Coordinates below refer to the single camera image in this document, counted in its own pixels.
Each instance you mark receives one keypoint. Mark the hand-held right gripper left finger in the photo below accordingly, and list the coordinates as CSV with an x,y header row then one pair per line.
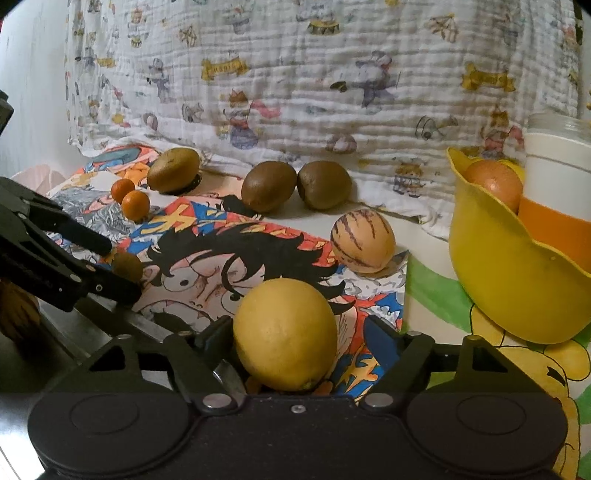
x,y
217,334

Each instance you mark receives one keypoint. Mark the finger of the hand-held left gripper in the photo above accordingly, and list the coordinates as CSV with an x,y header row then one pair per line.
x,y
60,221
55,267

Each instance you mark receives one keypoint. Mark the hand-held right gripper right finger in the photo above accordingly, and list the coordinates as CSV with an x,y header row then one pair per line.
x,y
385,334

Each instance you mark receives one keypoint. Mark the yellow lemon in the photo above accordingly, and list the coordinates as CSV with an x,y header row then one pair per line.
x,y
285,334

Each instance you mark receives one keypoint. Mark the small brown kiwi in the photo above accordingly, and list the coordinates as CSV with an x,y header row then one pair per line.
x,y
128,266

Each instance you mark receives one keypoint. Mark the light brown kiwi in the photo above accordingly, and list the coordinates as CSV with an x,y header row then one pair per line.
x,y
173,170

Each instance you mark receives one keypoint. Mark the yellow plastic bowl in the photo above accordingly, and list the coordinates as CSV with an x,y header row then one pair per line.
x,y
498,277

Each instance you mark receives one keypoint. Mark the dark brown kiwi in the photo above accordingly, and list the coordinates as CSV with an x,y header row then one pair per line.
x,y
324,184
269,187

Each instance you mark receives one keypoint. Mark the person's left hand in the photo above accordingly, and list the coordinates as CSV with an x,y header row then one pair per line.
x,y
16,314

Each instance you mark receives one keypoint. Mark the pale pink basin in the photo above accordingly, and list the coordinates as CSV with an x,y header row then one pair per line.
x,y
37,177

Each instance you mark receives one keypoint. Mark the small orange kumquat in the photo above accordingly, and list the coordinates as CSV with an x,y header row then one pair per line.
x,y
135,205
122,188

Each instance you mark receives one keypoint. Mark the comic print cloth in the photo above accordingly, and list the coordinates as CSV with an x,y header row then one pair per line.
x,y
194,258

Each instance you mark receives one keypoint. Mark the striped pepino melon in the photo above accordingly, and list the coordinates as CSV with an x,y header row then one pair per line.
x,y
364,240

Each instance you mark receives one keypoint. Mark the orange-red round fruit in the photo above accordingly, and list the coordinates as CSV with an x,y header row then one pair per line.
x,y
494,182

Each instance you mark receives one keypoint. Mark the white and orange cup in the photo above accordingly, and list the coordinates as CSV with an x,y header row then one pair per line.
x,y
558,184

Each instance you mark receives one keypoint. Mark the white cartoon printed blanket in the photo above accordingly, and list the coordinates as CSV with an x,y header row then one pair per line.
x,y
300,92

